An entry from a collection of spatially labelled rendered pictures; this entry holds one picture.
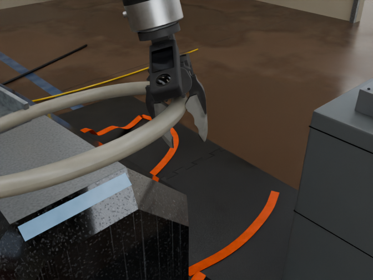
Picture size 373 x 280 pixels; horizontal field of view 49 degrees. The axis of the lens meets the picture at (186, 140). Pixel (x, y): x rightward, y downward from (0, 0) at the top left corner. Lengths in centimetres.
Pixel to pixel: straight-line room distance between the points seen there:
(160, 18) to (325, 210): 104
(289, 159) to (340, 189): 125
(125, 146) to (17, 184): 15
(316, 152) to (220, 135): 148
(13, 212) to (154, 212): 37
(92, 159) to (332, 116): 93
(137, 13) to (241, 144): 215
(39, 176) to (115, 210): 54
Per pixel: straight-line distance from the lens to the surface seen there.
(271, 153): 269
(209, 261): 193
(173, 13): 67
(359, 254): 154
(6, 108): 108
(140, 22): 67
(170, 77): 62
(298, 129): 300
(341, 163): 139
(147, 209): 116
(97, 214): 108
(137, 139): 59
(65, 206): 106
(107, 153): 57
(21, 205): 108
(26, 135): 136
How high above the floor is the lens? 146
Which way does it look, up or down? 32 degrees down
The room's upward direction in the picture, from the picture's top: straight up
